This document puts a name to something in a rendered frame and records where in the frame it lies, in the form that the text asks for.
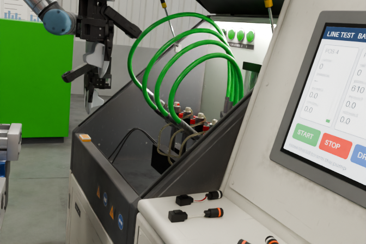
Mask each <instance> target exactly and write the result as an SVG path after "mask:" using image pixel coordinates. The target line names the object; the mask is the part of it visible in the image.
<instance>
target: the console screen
mask: <svg viewBox="0 0 366 244"><path fill-rule="evenodd" d="M269 158H270V160H271V161H273V162H275V163H277V164H279V165H281V166H283V167H285V168H287V169H289V170H291V171H293V172H295V173H297V174H299V175H301V176H303V177H305V178H307V179H309V180H311V181H313V182H315V183H316V184H318V185H320V186H322V187H324V188H326V189H328V190H330V191H332V192H334V193H336V194H338V195H340V196H342V197H344V198H346V199H348V200H350V201H352V202H354V203H356V204H358V205H360V206H361V207H363V208H365V209H366V10H323V11H321V12H320V13H319V17H318V19H317V22H316V25H315V28H314V30H313V33H312V37H311V39H310V42H309V45H308V47H307V50H306V54H305V55H304V59H303V62H302V64H301V67H300V70H299V73H298V75H297V79H296V82H295V84H294V87H293V90H292V92H291V95H290V99H289V101H288V104H287V107H286V110H285V112H284V115H283V119H282V121H281V124H280V127H279V129H278V132H277V135H276V138H275V140H274V144H273V147H272V149H271V152H270V155H269Z"/></svg>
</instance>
